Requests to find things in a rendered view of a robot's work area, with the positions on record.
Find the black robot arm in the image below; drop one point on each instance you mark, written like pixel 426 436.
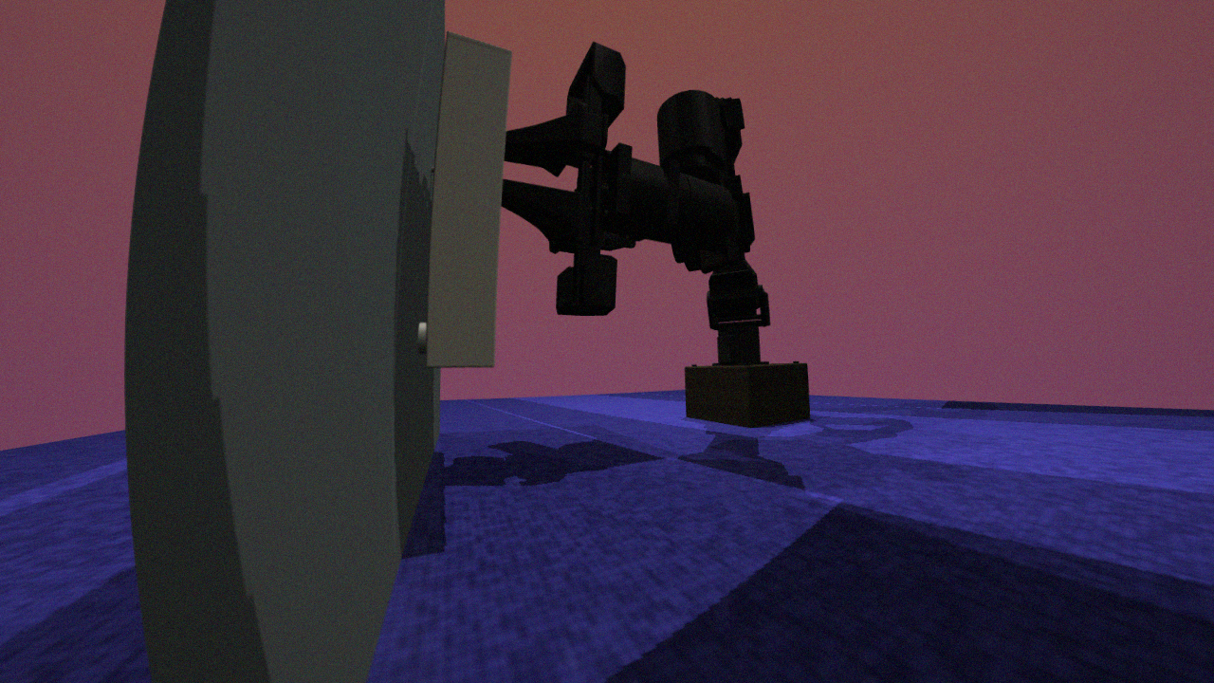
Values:
pixel 704 134

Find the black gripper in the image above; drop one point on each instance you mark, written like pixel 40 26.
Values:
pixel 619 194

